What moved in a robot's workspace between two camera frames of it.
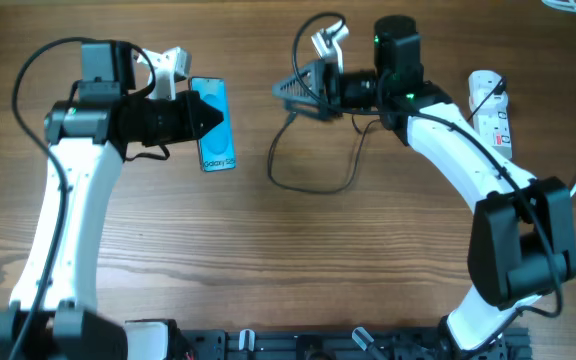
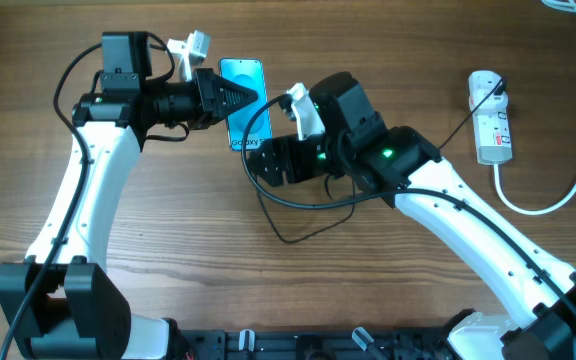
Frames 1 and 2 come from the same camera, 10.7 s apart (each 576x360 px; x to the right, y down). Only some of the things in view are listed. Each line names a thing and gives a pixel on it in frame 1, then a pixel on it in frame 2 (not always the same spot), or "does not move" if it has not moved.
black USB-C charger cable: [360, 152] → [501, 90]
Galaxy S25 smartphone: [216, 146] → [250, 73]
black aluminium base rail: [340, 344] does not move
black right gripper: [322, 75] → [280, 148]
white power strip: [494, 118] does not move
